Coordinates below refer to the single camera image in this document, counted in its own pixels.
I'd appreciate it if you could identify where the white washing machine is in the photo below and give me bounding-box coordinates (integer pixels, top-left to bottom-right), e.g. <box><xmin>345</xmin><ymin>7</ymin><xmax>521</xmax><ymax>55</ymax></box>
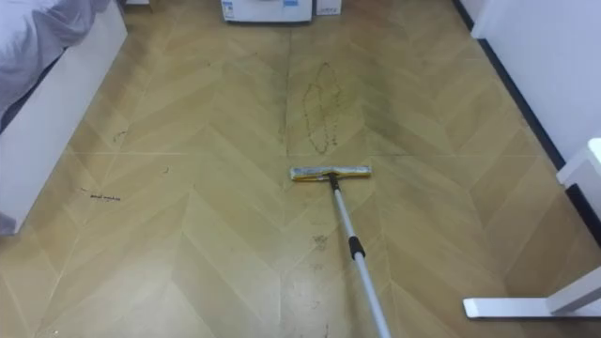
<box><xmin>220</xmin><ymin>0</ymin><xmax>315</xmax><ymax>23</ymax></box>

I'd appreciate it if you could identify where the mop with silver pole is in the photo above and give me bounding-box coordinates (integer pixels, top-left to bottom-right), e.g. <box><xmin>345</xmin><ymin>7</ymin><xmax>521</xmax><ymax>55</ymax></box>
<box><xmin>289</xmin><ymin>164</ymin><xmax>393</xmax><ymax>338</ymax></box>

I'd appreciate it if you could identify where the white bed frame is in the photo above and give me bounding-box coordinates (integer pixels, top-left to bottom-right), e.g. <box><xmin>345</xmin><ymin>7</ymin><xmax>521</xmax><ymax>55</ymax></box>
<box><xmin>0</xmin><ymin>0</ymin><xmax>129</xmax><ymax>236</ymax></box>

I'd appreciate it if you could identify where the white desk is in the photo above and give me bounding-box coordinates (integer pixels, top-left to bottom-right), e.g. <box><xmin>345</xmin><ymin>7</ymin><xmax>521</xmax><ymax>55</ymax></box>
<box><xmin>462</xmin><ymin>137</ymin><xmax>601</xmax><ymax>321</ymax></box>

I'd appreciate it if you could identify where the white cardboard box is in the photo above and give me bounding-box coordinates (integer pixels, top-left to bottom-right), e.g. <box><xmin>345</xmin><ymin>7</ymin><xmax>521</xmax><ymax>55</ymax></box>
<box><xmin>315</xmin><ymin>0</ymin><xmax>343</xmax><ymax>17</ymax></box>

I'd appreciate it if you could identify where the grey bed cover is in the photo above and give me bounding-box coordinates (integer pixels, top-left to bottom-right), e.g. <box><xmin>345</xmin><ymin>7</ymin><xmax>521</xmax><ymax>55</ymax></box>
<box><xmin>0</xmin><ymin>0</ymin><xmax>112</xmax><ymax>236</ymax></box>

